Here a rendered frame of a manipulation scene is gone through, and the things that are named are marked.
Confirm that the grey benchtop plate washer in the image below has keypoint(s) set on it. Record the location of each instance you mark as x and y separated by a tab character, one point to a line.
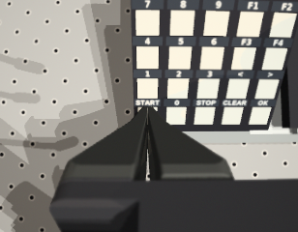
215	69

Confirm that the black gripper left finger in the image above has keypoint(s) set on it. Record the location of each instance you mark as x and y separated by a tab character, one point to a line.
115	156

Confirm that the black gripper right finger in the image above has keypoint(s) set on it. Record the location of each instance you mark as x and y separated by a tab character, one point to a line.
178	157

